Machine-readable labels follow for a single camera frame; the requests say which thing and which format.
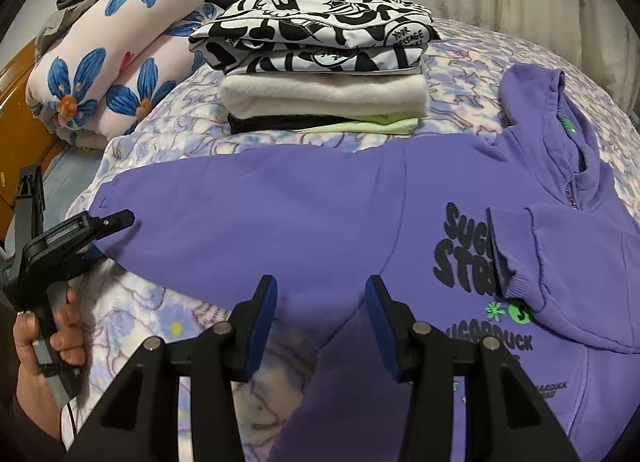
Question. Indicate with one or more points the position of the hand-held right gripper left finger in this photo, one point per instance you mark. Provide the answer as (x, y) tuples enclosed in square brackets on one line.
[(267, 312)]

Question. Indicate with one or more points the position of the purple floral bedsheet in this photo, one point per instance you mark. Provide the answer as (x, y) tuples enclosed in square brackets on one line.
[(200, 107)]

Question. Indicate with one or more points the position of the light green folded garment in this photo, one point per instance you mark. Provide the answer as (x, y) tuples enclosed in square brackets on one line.
[(380, 123)]

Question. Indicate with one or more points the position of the pale blue sheet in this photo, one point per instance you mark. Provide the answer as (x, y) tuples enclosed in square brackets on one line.
[(65, 177)]

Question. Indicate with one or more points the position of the blue flower pillow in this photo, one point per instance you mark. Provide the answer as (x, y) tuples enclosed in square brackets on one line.
[(115, 52)]

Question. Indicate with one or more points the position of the purple hoodie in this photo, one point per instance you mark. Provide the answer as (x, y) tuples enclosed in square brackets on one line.
[(300, 222)]

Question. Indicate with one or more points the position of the black folded garment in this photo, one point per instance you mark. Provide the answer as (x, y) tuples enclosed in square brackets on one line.
[(270, 123)]

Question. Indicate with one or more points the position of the cream fleece garment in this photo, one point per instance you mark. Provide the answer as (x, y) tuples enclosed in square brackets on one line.
[(320, 92)]

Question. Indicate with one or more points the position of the orange wooden headboard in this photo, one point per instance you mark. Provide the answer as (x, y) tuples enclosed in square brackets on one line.
[(15, 92)]

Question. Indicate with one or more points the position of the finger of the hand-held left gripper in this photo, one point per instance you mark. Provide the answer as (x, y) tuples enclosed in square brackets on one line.
[(117, 218), (31, 207)]

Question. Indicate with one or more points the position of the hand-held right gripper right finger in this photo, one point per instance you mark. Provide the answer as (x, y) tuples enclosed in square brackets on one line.
[(380, 312)]

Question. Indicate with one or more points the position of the person's left hand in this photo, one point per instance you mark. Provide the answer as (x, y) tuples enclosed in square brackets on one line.
[(27, 352)]

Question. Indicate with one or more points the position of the black and white printed garment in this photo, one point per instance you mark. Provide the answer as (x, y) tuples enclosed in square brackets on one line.
[(310, 27)]

